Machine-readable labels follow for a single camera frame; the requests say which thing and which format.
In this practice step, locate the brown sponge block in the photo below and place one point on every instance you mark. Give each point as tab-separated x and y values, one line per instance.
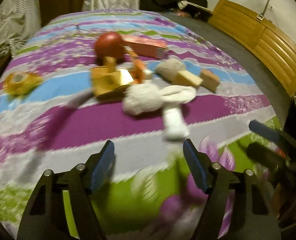
210	81

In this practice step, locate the beige knitted ball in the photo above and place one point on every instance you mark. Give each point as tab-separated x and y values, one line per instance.
168	69

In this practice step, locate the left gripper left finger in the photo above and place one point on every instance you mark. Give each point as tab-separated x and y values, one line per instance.
44	216

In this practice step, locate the white towel sock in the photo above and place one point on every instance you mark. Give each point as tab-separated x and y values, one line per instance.
147	97

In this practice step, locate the red apple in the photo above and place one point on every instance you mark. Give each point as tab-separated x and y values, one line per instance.
109	44

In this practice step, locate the colourful striped floral bedsheet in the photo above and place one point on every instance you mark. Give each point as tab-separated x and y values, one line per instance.
60	124

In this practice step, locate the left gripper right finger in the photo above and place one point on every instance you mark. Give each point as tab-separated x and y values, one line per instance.
252	216

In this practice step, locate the red pink carton box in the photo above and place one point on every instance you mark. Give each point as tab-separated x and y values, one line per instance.
146	47

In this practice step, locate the gold foil candy wrapper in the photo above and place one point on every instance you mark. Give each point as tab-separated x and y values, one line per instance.
21	83

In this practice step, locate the striped grey white cloth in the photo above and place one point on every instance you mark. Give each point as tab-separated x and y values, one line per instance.
19	21

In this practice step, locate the pale yellow sponge block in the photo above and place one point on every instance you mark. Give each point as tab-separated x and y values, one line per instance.
186	78

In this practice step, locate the gold cardboard box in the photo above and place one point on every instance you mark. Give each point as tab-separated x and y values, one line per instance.
108	79

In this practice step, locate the wooden bed headboard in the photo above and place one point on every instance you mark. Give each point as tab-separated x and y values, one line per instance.
261	37

